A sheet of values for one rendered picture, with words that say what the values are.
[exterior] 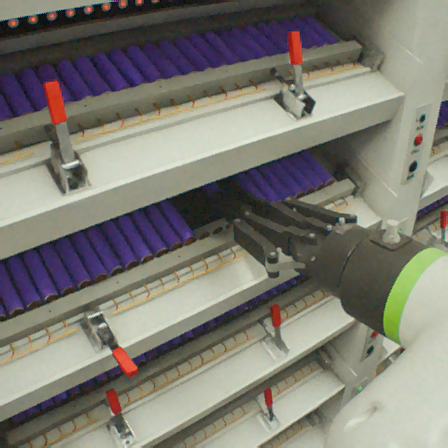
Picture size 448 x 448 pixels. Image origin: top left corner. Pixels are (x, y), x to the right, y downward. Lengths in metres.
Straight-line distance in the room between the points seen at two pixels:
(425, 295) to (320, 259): 0.12
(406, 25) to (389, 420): 0.50
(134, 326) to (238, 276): 0.15
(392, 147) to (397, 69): 0.11
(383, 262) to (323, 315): 0.44
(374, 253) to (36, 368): 0.36
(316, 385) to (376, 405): 0.68
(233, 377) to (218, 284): 0.20
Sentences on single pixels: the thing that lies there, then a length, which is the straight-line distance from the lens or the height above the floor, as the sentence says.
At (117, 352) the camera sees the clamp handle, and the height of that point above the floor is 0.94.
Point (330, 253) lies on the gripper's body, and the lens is 0.50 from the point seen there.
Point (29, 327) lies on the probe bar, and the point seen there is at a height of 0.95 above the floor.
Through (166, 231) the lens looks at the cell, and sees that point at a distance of 0.65.
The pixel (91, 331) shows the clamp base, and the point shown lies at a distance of 0.57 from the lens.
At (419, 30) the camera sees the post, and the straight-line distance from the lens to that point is 0.70.
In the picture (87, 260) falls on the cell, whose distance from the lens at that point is 0.62.
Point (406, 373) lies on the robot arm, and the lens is 0.38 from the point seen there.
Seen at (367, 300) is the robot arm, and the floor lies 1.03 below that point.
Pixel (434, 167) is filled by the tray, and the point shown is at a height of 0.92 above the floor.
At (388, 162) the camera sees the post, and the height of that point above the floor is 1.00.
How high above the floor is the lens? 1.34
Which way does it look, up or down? 34 degrees down
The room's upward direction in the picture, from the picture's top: straight up
